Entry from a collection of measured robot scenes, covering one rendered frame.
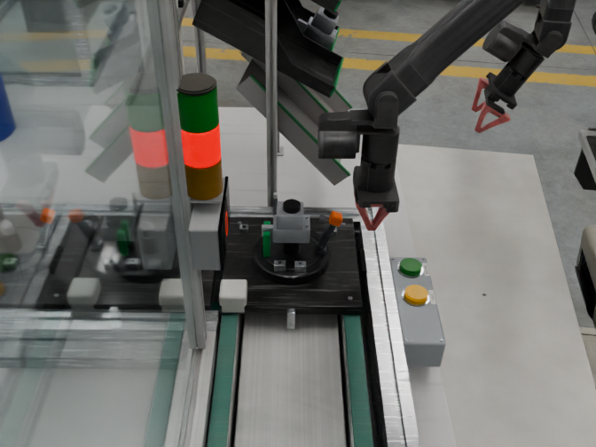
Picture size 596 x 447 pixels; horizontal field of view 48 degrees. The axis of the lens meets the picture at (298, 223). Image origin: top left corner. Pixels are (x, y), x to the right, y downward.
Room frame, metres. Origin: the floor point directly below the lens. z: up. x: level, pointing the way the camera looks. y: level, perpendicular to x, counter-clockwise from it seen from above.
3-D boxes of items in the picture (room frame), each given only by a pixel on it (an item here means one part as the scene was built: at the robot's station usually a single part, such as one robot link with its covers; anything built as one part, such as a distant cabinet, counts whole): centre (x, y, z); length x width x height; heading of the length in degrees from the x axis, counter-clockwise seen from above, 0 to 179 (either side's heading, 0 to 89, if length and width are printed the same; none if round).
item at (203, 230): (0.71, 0.12, 1.29); 0.12 x 0.05 x 0.25; 1
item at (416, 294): (0.82, -0.21, 0.96); 0.04 x 0.04 x 0.02
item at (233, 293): (0.81, 0.11, 0.97); 0.05 x 0.05 x 0.04; 1
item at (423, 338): (0.82, -0.21, 0.93); 0.21 x 0.07 x 0.06; 1
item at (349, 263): (0.91, 0.01, 0.96); 0.24 x 0.24 x 0.02; 1
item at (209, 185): (0.71, 0.12, 1.28); 0.05 x 0.05 x 0.05
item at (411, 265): (0.89, -0.21, 0.96); 0.04 x 0.04 x 0.02
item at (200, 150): (0.71, 0.12, 1.33); 0.05 x 0.05 x 0.05
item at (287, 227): (0.90, 0.02, 1.06); 0.08 x 0.04 x 0.07; 91
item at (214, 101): (0.71, 0.12, 1.38); 0.05 x 0.05 x 0.05
